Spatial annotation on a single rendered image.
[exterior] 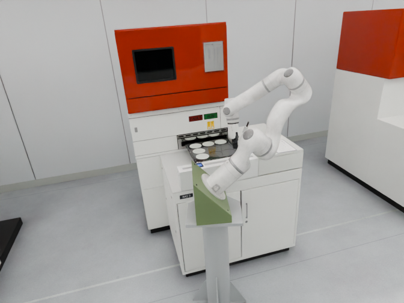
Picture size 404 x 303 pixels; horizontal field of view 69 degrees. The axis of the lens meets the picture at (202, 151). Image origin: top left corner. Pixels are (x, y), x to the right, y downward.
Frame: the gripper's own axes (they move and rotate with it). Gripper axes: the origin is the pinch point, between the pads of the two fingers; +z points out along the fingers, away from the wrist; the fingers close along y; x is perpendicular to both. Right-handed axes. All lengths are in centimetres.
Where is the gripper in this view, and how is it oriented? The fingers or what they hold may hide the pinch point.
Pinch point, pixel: (235, 145)
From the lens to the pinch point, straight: 196.8
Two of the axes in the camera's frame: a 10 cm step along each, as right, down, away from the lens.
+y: 2.4, 1.9, -9.5
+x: 9.6, -1.6, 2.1
